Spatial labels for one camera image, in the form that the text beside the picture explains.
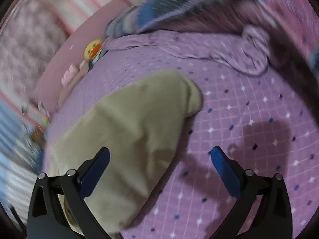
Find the patchwork quilt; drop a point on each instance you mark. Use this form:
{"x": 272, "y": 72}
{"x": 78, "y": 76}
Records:
{"x": 189, "y": 2}

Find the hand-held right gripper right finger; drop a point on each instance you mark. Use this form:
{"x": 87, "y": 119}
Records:
{"x": 224, "y": 171}

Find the purple dotted bedsheet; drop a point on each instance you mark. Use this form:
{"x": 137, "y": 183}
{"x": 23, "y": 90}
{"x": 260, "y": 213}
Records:
{"x": 249, "y": 154}

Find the thin purple blanket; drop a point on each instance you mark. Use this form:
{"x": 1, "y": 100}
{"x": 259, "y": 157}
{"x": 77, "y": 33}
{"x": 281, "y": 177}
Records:
{"x": 199, "y": 47}

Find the yellow duck plush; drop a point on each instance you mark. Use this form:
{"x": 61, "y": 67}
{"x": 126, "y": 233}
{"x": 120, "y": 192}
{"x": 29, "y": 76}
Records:
{"x": 92, "y": 48}

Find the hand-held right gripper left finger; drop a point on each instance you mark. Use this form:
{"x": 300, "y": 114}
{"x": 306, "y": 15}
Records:
{"x": 96, "y": 171}

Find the pink headboard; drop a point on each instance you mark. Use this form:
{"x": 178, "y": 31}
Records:
{"x": 72, "y": 42}

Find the pink patterned curtain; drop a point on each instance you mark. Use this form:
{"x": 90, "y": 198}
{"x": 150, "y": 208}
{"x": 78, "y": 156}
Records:
{"x": 27, "y": 47}

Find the brown pillow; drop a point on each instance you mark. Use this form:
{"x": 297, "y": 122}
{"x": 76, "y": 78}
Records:
{"x": 83, "y": 67}

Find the blue striped curtain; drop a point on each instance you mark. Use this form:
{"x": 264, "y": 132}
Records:
{"x": 15, "y": 139}

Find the beige hooded sweatshirt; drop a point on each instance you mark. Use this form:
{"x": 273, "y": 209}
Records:
{"x": 129, "y": 129}

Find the pink plush roll pillow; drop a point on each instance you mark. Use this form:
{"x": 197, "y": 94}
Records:
{"x": 69, "y": 76}

